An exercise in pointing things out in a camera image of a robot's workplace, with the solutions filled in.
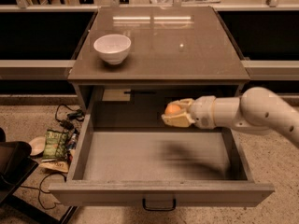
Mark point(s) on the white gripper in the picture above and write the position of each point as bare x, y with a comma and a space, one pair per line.
202, 112

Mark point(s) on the orange fruit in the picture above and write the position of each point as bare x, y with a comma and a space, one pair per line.
172, 109

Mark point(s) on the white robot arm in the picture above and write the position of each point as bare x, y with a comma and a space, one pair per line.
257, 111

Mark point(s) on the grey cabinet with glossy top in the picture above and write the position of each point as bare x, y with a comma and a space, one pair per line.
171, 46

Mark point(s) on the open grey top drawer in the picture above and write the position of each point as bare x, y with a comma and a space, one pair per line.
125, 153

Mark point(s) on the white ceramic bowl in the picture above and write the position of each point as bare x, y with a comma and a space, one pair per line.
113, 49

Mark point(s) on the blue snack wrapper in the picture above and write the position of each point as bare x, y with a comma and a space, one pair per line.
72, 143

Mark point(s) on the green chip bag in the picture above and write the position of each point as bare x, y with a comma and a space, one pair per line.
55, 149

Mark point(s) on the yellow snack bag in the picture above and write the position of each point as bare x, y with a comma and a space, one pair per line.
60, 166

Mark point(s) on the small white plate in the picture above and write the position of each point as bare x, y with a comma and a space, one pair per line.
37, 145

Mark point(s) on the black chair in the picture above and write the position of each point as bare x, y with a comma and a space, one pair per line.
15, 167

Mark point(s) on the black drawer handle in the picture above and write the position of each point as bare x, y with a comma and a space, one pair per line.
159, 206

